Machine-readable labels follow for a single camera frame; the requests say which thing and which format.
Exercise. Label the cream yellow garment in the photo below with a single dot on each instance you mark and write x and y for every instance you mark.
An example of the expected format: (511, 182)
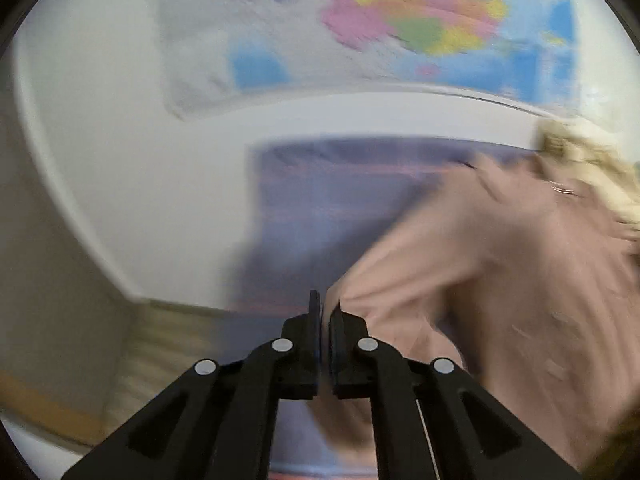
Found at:
(590, 160)

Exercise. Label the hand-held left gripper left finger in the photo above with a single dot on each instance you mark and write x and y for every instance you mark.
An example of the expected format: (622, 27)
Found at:
(315, 345)

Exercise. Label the colourful wall map poster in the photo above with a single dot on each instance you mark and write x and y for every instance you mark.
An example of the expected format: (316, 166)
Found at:
(400, 20)

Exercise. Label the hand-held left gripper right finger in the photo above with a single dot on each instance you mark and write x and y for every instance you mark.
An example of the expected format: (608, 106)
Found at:
(334, 347)

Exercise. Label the panelled door with wooden frame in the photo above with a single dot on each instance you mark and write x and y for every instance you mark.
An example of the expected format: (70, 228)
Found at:
(160, 360)

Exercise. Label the pink garment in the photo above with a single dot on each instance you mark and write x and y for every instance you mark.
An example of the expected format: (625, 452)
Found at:
(500, 285)

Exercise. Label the blue plaid bed sheet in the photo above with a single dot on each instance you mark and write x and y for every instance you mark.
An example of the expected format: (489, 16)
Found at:
(320, 210)

